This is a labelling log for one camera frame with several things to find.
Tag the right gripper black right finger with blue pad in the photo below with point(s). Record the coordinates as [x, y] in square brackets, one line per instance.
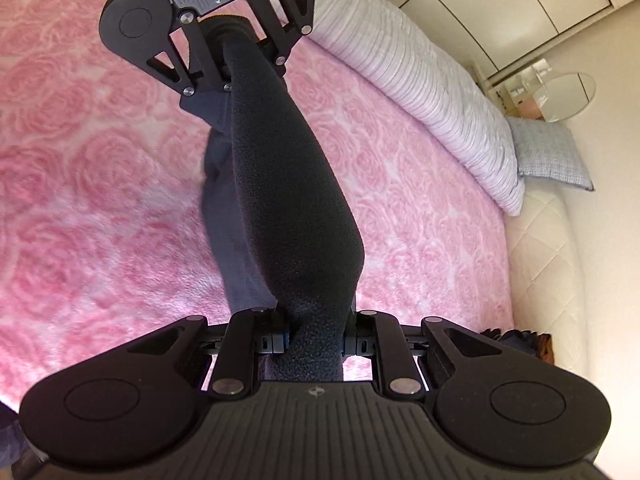
[379, 337]

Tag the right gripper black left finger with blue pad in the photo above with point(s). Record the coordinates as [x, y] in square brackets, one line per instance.
[250, 335]

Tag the black long-sleeve garment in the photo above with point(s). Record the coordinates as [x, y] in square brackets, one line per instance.
[278, 224]

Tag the dark brown crumpled garment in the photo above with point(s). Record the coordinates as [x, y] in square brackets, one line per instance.
[532, 343]

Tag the pink rose pattern blanket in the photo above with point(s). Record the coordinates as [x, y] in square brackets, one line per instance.
[101, 177]

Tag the white striped quilt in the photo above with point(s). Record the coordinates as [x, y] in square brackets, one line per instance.
[425, 100]

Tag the blue checked pillow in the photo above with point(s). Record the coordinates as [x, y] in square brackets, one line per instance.
[547, 150]

